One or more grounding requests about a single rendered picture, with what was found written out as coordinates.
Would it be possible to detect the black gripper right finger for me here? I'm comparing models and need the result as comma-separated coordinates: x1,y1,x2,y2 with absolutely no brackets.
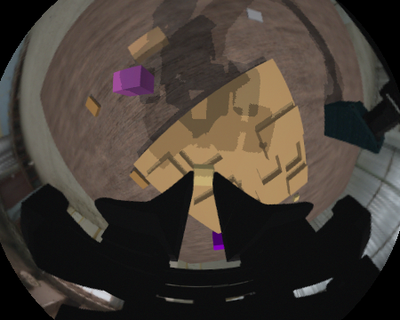
213,172,314,262

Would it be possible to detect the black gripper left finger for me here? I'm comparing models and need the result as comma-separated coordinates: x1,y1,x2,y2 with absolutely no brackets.
94,171,194,262

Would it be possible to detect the tan puzzle board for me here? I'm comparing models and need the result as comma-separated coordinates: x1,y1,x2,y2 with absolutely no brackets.
135,60,308,234

